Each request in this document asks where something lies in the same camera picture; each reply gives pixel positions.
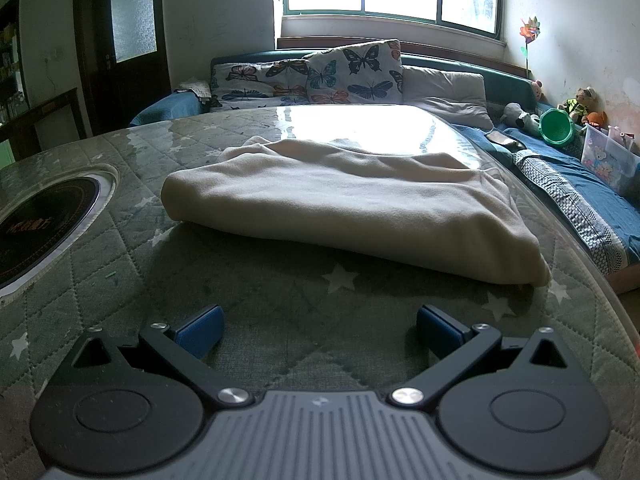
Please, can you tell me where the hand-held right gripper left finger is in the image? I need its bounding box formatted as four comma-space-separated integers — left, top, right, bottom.
70, 304, 253, 409

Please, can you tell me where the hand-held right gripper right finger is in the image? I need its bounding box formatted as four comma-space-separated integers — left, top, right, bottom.
390, 304, 576, 409

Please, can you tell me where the cream garment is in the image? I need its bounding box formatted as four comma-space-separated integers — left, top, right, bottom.
161, 136, 552, 288

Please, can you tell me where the blue cloth on sofa arm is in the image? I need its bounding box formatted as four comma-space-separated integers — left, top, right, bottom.
130, 91, 212, 129

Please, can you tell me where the black round induction cooktop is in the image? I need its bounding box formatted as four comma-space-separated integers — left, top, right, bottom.
0, 175, 102, 290

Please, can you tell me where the blue sofa seat cover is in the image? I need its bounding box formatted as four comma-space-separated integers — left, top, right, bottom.
495, 125, 640, 277

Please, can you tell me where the white and grey plush toy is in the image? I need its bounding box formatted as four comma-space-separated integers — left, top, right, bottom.
501, 102, 542, 137

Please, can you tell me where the green plastic bucket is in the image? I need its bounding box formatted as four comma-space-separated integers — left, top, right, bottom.
539, 108, 576, 149

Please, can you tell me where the beige pillow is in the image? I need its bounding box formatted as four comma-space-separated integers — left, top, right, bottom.
401, 65, 496, 131

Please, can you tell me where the small white patterned cloth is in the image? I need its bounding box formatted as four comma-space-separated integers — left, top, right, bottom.
177, 79, 214, 102

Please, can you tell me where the clear plastic storage box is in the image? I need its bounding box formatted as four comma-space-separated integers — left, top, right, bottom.
581, 124, 640, 197

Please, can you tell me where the long butterfly print pillow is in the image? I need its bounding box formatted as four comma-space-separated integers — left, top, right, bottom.
210, 59, 312, 112

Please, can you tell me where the teal sofa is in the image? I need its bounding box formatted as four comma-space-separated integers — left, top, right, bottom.
130, 49, 640, 293

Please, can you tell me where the wooden cabinet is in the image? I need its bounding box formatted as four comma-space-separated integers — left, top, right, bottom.
0, 87, 94, 162

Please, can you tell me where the teddy bear with yellow vest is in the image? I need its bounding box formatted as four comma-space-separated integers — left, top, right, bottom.
559, 87, 597, 124

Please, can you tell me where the square butterfly print pillow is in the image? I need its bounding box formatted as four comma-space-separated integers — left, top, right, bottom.
302, 39, 404, 107

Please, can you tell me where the colourful pinwheel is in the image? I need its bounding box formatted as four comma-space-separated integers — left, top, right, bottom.
519, 16, 542, 81

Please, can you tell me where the dark door with frosted glass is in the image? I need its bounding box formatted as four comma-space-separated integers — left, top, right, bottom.
74, 0, 170, 137

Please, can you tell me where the wall shelf with items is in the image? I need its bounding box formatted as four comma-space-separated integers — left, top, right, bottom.
0, 0, 27, 127

